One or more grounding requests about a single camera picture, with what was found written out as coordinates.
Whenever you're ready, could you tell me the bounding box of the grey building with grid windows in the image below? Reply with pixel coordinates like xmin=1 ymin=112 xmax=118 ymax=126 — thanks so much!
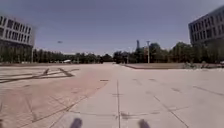
xmin=187 ymin=4 xmax=224 ymax=64

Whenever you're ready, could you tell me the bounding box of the robot's own part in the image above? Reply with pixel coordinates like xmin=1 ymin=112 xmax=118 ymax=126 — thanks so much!
xmin=69 ymin=117 xmax=83 ymax=128
xmin=138 ymin=118 xmax=151 ymax=128

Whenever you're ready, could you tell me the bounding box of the low raised plaza edge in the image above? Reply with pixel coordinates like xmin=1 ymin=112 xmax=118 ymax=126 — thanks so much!
xmin=121 ymin=62 xmax=224 ymax=70

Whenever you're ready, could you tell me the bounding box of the pale pole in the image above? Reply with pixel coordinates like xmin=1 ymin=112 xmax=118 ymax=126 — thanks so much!
xmin=145 ymin=40 xmax=151 ymax=65

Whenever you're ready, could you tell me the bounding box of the white building with grid windows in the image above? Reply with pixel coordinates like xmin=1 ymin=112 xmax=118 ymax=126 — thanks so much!
xmin=0 ymin=14 xmax=36 ymax=64

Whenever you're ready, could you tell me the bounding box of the distant tower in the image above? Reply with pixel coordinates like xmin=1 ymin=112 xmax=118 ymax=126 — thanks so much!
xmin=135 ymin=39 xmax=141 ymax=51

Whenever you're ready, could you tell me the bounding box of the row of trees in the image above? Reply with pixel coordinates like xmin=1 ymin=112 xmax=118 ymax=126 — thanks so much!
xmin=0 ymin=41 xmax=224 ymax=65

